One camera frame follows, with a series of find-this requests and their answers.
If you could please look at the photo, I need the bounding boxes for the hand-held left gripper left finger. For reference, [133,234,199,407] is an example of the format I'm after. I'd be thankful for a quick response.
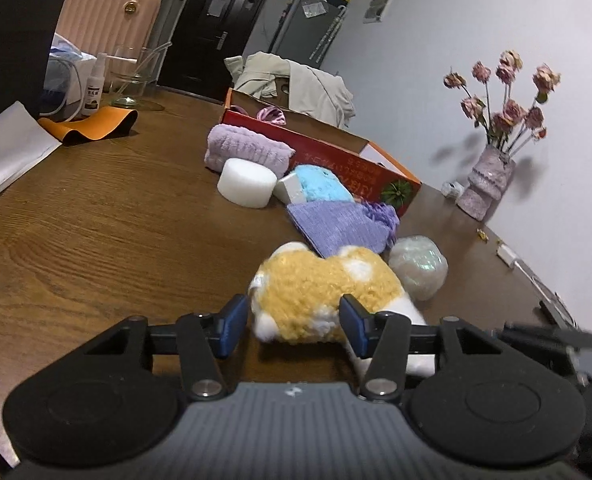
[83,294,249,401]

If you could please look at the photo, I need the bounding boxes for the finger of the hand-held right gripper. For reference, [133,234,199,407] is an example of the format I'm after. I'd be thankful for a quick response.
[493,322,592,356]

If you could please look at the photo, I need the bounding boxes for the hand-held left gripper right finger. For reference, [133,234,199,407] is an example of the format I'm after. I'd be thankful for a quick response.
[339,295,497,403]

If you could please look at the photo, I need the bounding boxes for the yellow white plush toy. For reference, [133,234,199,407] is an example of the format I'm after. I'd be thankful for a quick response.
[247,241,437,376]

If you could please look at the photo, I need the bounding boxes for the clear plastic bag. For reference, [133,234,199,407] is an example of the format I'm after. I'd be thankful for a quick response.
[388,235,448,302]

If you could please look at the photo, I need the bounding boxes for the red cardboard box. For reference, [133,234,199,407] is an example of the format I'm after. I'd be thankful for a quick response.
[220,87,422,221]

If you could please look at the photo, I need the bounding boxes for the dark phone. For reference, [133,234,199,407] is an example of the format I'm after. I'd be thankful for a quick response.
[538,295,582,331]

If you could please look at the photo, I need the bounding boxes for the white charger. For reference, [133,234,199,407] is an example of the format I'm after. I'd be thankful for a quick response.
[496,242,519,267]

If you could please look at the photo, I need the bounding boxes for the purple woven cloth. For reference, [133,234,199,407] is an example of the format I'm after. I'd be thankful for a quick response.
[286,201,402,259]

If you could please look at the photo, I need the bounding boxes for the white round sponge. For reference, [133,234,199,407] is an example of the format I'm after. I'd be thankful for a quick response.
[217,157,278,209]

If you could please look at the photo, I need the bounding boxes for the white foam block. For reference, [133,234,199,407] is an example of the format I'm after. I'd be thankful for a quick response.
[274,172,304,204]

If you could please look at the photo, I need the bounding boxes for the pale purple vase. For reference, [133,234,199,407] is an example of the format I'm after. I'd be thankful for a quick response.
[456,144,517,222]

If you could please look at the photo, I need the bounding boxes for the purple towel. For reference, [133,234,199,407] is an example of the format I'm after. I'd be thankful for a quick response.
[204,125,297,178]

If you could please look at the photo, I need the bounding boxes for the dried pink flowers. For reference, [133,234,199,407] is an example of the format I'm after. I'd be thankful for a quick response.
[443,50,562,156]

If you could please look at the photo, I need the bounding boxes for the brown chair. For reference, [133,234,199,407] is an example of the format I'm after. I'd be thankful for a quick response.
[274,76,293,110]

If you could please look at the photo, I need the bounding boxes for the cream jacket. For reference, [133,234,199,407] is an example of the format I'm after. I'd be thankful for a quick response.
[224,51,356,128]

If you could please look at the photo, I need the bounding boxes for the clear glass cup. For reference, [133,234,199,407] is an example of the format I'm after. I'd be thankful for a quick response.
[108,42,172,108]

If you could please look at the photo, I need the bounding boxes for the white spray bottle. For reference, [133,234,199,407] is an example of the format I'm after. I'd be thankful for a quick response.
[81,52,107,117]

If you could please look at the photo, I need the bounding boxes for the white paper sheet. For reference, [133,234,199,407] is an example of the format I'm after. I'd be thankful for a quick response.
[0,101,63,198]

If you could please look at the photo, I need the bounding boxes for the dark wooden door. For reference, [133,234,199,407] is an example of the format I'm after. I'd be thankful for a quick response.
[156,0,274,103]

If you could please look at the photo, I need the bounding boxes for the white folded umbrella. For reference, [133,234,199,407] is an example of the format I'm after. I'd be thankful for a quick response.
[310,5,347,63]

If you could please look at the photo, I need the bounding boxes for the grey refrigerator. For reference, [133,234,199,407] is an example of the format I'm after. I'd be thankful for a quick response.
[267,0,347,68]

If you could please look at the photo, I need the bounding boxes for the blue white mask pack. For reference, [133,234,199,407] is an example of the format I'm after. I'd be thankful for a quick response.
[41,32,97,111]

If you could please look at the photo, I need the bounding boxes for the pink ribbed suitcase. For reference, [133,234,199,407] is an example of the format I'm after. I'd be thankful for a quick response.
[56,0,162,68]

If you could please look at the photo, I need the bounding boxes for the black paper bag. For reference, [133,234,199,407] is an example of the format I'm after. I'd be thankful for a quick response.
[0,0,82,133]

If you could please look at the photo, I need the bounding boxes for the white charger cable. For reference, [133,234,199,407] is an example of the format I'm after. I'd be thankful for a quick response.
[516,260,559,306]

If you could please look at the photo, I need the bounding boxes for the orange black strap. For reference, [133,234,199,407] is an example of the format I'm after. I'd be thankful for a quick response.
[37,106,139,147]

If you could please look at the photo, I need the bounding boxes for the white wall panel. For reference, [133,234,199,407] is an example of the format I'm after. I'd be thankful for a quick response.
[363,0,394,23]

